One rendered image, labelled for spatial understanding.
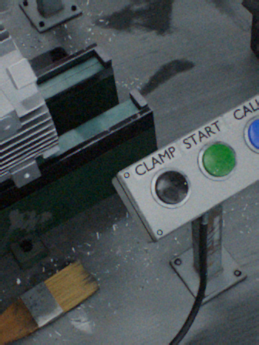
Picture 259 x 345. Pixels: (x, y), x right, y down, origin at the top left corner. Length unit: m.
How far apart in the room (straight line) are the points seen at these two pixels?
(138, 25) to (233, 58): 0.17
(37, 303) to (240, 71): 0.45
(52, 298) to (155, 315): 0.13
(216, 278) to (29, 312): 0.23
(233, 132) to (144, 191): 0.10
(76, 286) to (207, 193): 0.30
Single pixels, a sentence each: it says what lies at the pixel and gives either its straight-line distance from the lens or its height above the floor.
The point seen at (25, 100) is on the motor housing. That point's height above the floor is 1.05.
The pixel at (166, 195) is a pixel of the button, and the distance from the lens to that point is 0.59.
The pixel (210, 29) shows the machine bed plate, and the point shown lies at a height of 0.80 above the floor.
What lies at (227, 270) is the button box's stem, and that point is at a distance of 0.85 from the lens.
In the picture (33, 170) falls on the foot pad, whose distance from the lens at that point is 0.75.
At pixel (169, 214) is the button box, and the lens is 0.60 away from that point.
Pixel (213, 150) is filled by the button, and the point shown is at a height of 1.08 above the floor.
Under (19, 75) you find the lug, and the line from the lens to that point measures 0.68.
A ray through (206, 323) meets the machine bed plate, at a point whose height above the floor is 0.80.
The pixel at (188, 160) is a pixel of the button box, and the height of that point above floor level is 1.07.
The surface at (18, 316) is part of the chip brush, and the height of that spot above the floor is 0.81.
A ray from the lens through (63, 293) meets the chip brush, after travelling 0.85.
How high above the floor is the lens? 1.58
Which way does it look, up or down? 56 degrees down
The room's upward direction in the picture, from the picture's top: 11 degrees counter-clockwise
